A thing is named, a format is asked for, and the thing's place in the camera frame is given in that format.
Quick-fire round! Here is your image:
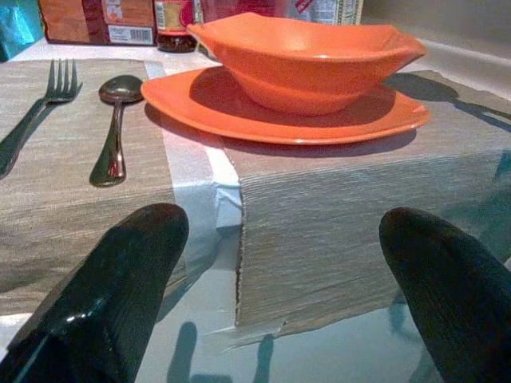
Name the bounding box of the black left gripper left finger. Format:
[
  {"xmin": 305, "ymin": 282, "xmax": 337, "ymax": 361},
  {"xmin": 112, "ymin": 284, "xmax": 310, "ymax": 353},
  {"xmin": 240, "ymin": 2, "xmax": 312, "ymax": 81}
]
[{"xmin": 0, "ymin": 202, "xmax": 190, "ymax": 383}]

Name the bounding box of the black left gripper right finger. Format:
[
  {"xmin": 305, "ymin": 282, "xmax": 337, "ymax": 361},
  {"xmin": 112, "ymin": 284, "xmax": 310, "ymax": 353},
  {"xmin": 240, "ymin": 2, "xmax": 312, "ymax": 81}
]
[{"xmin": 378, "ymin": 206, "xmax": 511, "ymax": 383}]

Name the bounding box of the white printed food package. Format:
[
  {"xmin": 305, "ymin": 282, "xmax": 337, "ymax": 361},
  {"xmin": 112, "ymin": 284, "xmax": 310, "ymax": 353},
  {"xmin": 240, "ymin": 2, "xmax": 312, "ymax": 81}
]
[{"xmin": 287, "ymin": 0, "xmax": 363, "ymax": 26}]

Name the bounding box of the orange square bowl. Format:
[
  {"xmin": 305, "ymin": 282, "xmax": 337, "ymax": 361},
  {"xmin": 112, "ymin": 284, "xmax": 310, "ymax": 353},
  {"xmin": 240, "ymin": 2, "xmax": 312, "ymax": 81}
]
[{"xmin": 185, "ymin": 11, "xmax": 427, "ymax": 117}]

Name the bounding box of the orange square plate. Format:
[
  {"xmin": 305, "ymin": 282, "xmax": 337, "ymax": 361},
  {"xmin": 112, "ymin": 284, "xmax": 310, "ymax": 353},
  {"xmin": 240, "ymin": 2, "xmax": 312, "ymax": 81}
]
[{"xmin": 140, "ymin": 65, "xmax": 432, "ymax": 146}]

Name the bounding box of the brown cardboard food box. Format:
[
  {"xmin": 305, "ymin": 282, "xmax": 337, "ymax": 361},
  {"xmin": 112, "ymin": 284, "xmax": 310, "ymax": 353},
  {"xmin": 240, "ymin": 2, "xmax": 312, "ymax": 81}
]
[{"xmin": 38, "ymin": 0, "xmax": 157, "ymax": 46}]

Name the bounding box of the teal bag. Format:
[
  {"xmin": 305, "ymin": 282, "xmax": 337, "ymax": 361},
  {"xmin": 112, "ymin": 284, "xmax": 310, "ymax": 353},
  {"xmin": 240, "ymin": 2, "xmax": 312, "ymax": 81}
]
[{"xmin": 0, "ymin": 0, "xmax": 45, "ymax": 63}]

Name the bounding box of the beige woven placemat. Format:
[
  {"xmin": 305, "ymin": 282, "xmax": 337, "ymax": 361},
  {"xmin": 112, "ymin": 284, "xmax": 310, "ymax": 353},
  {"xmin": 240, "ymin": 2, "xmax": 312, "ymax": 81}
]
[
  {"xmin": 0, "ymin": 57, "xmax": 188, "ymax": 316},
  {"xmin": 223, "ymin": 69, "xmax": 511, "ymax": 337}
]

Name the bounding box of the silver metal fork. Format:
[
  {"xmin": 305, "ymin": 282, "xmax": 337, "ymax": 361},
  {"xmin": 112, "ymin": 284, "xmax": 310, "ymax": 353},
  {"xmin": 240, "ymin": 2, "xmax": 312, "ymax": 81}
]
[{"xmin": 0, "ymin": 57, "xmax": 84, "ymax": 179}]

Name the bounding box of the dark sauce bottle red label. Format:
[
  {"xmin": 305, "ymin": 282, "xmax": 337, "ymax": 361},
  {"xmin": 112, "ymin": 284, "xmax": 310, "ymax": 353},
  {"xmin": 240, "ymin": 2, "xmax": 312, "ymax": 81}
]
[{"xmin": 153, "ymin": 0, "xmax": 199, "ymax": 53}]

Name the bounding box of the silver metal spoon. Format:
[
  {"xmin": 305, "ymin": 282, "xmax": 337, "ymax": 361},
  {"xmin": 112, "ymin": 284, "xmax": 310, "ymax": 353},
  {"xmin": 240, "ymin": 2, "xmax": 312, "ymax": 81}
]
[{"xmin": 89, "ymin": 74, "xmax": 145, "ymax": 188}]

